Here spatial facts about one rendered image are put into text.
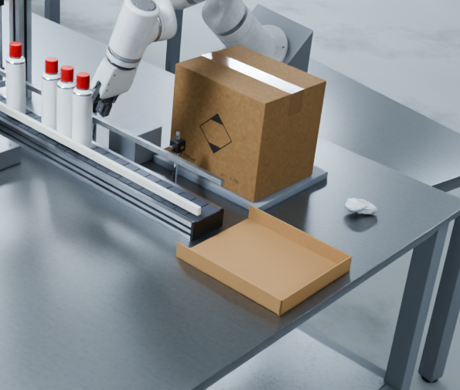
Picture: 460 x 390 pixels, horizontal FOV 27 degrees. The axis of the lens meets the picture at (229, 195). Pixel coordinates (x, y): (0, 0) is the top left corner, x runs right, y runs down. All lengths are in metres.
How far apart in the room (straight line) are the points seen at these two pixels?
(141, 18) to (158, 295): 0.62
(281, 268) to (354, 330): 1.31
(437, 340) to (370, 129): 0.74
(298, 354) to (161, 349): 1.08
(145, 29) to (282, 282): 0.64
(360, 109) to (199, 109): 0.77
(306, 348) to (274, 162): 0.78
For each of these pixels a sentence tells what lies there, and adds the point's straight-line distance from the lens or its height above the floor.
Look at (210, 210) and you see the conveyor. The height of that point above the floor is 0.88.
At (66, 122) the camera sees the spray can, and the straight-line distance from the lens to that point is 2.52.
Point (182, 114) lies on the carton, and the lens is 2.48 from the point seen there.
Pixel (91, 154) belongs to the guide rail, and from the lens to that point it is 2.44.
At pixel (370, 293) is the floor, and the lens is 3.68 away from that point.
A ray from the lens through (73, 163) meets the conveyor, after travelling 2.50.
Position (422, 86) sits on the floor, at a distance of 5.64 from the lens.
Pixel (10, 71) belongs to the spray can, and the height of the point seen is 1.01.
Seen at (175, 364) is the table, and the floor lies 0.83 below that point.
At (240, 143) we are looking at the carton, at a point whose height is 0.99.
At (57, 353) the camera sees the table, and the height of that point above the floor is 0.83.
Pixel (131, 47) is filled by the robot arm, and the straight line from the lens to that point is 2.25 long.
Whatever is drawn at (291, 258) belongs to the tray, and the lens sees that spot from 2.23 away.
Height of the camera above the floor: 2.02
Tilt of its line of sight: 29 degrees down
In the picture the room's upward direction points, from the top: 6 degrees clockwise
